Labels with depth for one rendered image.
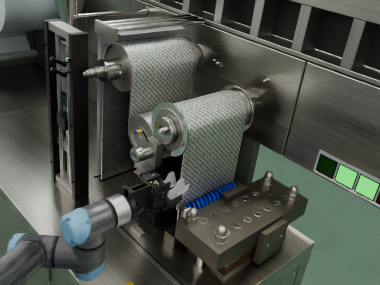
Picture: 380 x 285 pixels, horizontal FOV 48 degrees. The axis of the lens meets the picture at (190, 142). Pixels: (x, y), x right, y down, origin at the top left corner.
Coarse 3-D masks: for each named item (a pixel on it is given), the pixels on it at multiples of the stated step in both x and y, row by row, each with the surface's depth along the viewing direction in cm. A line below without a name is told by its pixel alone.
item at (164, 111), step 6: (240, 96) 123; (246, 108) 123; (162, 114) 111; (168, 114) 110; (174, 114) 108; (246, 114) 123; (174, 120) 108; (246, 120) 125; (180, 126) 107; (180, 132) 108; (180, 138) 108; (174, 144) 111; (180, 144) 109
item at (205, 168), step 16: (224, 144) 121; (240, 144) 127; (192, 160) 114; (208, 160) 119; (224, 160) 125; (192, 176) 117; (208, 176) 122; (224, 176) 129; (192, 192) 120; (208, 192) 126; (176, 208) 119
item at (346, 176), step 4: (340, 168) 114; (344, 168) 113; (340, 172) 114; (344, 172) 113; (348, 172) 113; (352, 172) 112; (356, 172) 111; (336, 176) 116; (340, 176) 115; (344, 176) 114; (348, 176) 113; (352, 176) 112; (336, 180) 116; (340, 180) 115; (344, 180) 114; (348, 180) 113; (352, 180) 112; (344, 184) 114; (348, 184) 113; (352, 184) 113
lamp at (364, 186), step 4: (360, 176) 110; (360, 180) 111; (364, 180) 110; (368, 180) 109; (360, 184) 111; (364, 184) 110; (368, 184) 109; (372, 184) 108; (376, 184) 108; (356, 188) 112; (360, 188) 111; (364, 188) 110; (368, 188) 110; (372, 188) 109; (376, 188) 108; (360, 192) 111; (364, 192) 111; (368, 192) 110; (372, 192) 109; (368, 196) 110; (372, 196) 109
